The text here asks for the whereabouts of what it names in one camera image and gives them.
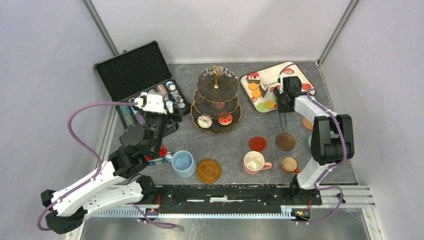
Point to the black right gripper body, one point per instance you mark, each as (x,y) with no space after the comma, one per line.
(281,107)

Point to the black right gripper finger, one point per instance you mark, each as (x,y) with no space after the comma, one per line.
(280,115)
(284,121)

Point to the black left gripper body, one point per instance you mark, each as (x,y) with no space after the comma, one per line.
(159,124)

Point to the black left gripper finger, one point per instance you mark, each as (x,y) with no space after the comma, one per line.
(182,108)
(173,100)

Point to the white chocolate striped toy donut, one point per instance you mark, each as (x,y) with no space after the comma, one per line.
(204,121)

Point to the chocolate cake slice toy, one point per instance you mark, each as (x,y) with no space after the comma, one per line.
(263,89)

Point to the red strawberry toy tart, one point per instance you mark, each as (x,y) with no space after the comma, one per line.
(224,121)

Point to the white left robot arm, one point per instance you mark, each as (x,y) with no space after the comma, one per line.
(117,180)

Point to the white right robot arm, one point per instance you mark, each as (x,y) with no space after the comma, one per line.
(332,138)

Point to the orange toy macaron lower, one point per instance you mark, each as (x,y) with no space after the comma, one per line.
(269,104)

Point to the orange toy macaron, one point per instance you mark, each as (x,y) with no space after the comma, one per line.
(269,104)
(256,93)
(253,86)

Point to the green toy macaron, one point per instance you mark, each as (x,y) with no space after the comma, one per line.
(261,107)

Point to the dark brown wooden coaster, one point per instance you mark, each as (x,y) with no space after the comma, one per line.
(285,141)

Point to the woven rattan coaster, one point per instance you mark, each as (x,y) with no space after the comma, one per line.
(307,124)

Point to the red toy car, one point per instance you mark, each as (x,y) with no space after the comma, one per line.
(161,158)

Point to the three-tier black gold cake stand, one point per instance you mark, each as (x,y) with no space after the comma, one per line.
(216,84)

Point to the orange toy macaron middle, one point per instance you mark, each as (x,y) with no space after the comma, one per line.
(256,93)

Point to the cream strawberry serving tray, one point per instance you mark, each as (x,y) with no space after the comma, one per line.
(271,75)

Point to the orange toy macaron upper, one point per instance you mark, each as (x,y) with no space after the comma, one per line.
(253,86)

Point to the red round coaster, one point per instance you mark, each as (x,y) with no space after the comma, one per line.
(257,143)

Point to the strawberry layer cake slice toy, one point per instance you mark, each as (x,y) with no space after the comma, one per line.
(253,77)

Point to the light blue mug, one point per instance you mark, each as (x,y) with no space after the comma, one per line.
(183,163)

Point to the small orange brown cup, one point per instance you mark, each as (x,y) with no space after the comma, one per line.
(290,165)

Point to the pink mug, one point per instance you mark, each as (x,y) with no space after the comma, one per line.
(254,162)

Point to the black poker chip case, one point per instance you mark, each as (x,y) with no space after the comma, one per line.
(142,69)

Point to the amber glass saucer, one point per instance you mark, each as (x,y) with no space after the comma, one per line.
(208,171)

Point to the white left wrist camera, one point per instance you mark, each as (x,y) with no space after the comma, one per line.
(153,102)

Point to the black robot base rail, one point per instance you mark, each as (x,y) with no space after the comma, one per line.
(264,201)

